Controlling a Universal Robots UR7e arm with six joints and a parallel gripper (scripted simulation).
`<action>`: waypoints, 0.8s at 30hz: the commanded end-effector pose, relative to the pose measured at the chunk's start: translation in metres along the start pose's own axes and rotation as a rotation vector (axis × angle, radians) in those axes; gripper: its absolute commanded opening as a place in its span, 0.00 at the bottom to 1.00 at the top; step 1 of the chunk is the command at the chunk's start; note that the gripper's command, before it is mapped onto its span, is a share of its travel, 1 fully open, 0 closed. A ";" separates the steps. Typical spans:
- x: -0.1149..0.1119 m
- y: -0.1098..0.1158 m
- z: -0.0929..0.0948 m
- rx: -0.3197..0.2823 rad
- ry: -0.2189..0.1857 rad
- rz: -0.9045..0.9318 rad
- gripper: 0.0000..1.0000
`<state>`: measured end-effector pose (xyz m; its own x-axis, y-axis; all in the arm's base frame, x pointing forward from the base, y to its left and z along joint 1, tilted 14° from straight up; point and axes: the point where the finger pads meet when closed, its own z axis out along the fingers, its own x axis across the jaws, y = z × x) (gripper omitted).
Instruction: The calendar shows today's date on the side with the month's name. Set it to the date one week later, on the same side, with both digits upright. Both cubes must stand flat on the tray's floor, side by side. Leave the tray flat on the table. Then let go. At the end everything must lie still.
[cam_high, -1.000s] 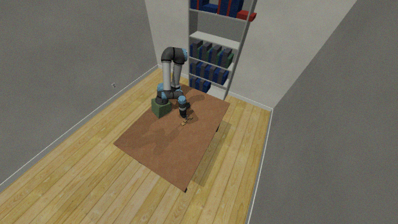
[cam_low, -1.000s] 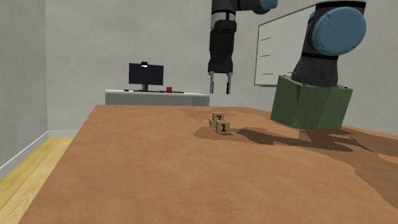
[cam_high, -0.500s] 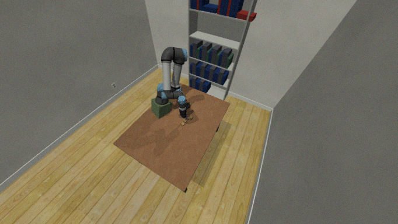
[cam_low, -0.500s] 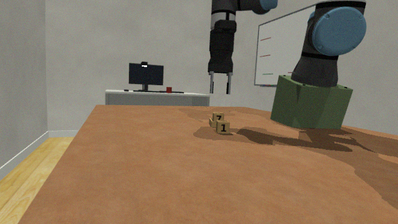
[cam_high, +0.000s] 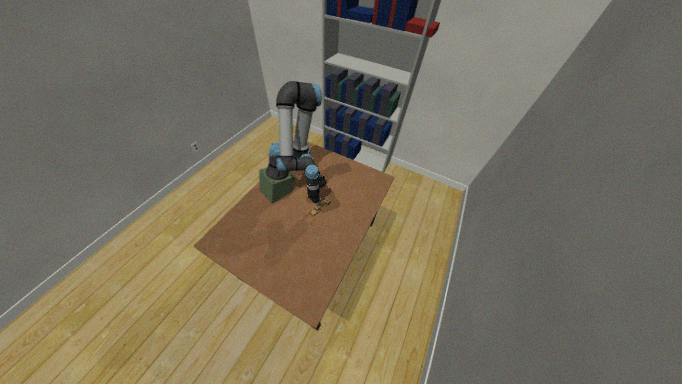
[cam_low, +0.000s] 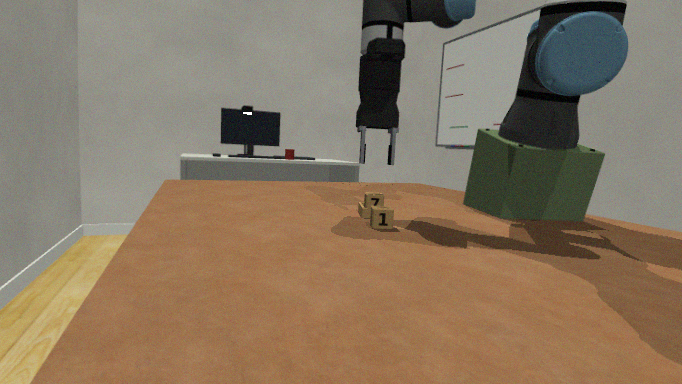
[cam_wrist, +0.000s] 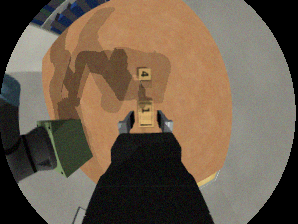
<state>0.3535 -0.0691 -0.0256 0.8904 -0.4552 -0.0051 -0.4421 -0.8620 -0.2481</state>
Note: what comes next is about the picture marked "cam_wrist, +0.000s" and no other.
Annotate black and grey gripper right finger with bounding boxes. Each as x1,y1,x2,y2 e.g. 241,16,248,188
157,110,173,133

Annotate tan open-top tray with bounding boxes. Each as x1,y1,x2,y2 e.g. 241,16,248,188
138,100,154,127

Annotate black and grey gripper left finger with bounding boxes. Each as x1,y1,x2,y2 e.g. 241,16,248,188
118,111,135,134

